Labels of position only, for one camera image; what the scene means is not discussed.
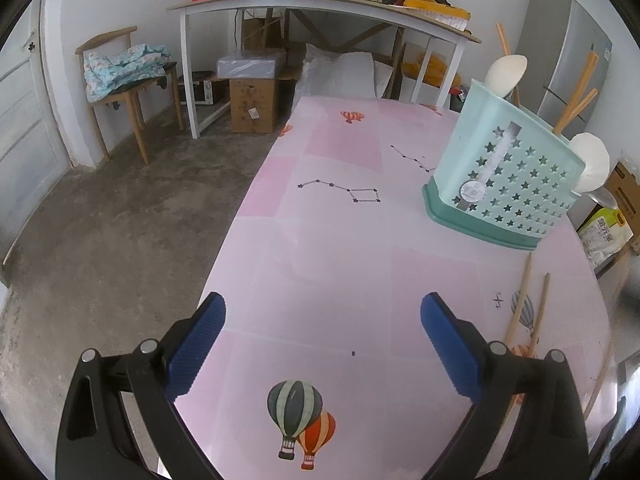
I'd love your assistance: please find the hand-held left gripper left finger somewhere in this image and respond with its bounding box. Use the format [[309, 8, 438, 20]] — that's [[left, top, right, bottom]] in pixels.
[[55, 291, 227, 480]]

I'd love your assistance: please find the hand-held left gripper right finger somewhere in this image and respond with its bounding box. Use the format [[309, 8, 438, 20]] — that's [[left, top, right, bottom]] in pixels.
[[420, 291, 591, 480]]

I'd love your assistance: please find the teal star-holed utensil holder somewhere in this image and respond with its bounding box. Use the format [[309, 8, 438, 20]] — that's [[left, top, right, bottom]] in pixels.
[[421, 78, 587, 252]]

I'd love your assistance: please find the white plastic spoon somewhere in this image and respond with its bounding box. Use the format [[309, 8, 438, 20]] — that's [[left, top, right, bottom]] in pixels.
[[569, 132, 612, 196], [484, 53, 529, 98]]

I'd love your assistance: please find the pink patterned tablecloth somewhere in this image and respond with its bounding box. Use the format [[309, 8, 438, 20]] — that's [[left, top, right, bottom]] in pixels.
[[157, 96, 613, 480]]

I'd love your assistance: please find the white green rice bag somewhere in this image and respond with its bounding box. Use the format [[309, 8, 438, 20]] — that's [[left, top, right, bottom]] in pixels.
[[577, 205, 633, 271]]

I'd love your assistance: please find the large cardboard box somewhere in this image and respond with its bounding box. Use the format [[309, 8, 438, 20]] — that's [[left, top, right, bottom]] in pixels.
[[602, 160, 640, 211]]

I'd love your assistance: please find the small brown cardboard box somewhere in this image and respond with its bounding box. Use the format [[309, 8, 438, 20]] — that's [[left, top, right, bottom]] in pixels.
[[229, 77, 279, 133]]

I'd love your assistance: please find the black white appliance box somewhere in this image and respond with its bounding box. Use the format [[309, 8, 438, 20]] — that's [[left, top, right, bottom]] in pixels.
[[179, 71, 219, 106]]

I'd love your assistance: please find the white door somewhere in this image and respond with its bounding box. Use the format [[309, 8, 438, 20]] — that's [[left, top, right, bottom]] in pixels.
[[0, 0, 71, 266]]

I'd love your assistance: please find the orange plastic bag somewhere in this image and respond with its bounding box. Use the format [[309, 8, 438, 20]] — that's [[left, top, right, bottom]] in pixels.
[[402, 52, 463, 91]]

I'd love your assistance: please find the light blue patterned blanket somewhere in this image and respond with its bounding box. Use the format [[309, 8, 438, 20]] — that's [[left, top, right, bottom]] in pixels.
[[82, 44, 172, 102]]

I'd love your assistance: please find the white flat box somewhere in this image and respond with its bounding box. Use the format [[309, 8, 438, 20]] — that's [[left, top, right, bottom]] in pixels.
[[216, 49, 287, 81]]

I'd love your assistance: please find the white woven sack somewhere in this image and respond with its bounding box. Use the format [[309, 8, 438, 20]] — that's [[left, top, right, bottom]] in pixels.
[[294, 44, 394, 102]]

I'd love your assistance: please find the grey refrigerator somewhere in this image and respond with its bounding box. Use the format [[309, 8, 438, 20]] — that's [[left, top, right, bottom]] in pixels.
[[515, 0, 613, 136]]

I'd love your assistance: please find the wooden chair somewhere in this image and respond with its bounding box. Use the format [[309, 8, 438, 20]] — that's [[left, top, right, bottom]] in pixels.
[[75, 26, 185, 165]]

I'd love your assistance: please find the yellow case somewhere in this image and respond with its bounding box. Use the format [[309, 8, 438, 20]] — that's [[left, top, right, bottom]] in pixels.
[[402, 0, 473, 26]]

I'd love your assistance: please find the white-legged wooden desk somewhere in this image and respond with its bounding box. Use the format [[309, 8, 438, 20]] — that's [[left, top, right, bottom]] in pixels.
[[167, 0, 482, 139]]

